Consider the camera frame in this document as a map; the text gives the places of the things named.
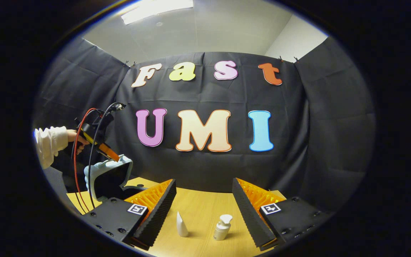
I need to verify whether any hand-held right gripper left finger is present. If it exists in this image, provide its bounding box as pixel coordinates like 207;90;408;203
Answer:
81;178;177;251

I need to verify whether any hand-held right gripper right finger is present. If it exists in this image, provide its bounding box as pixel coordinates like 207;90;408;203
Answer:
232;177;334;251

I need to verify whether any white squeeze tube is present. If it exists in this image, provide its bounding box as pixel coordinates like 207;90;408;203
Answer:
176;211;189;237

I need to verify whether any light blue suitcase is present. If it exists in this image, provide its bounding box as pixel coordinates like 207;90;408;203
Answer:
84;155;149;202

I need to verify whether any white pump bottle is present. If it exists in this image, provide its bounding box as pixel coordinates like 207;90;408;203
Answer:
213;214;233;241

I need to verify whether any grey ribbed pad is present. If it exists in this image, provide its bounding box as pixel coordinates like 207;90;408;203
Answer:
43;166;67;195

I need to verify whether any black cable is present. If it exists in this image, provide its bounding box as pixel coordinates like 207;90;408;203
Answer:
88;102;127;211

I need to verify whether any red cable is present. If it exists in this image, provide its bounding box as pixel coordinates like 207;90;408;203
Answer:
73;107;99;213

